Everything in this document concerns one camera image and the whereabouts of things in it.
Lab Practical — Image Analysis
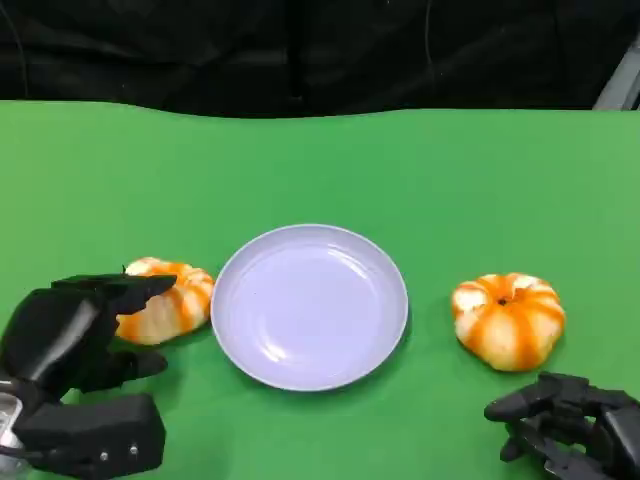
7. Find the black backdrop cloth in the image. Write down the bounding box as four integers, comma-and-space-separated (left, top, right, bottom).
0, 0, 640, 119

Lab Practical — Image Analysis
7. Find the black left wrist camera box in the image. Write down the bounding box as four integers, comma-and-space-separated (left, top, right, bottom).
12, 392, 167, 477

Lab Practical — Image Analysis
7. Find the grey metal frame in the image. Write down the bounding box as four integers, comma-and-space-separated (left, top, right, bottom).
592, 34, 640, 110

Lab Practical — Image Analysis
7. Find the lilac plate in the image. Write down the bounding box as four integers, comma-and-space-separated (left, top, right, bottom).
209, 223, 410, 392

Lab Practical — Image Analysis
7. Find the orange white toy bread roll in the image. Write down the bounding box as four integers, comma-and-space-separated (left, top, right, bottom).
113, 256, 216, 345
451, 272, 567, 373

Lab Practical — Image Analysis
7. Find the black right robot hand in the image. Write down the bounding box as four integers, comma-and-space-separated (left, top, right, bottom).
483, 370, 640, 480

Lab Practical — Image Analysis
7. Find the green table cloth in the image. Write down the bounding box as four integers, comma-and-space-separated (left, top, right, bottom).
0, 99, 640, 480

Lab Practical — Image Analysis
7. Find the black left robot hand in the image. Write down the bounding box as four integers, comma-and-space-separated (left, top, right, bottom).
0, 265, 179, 404

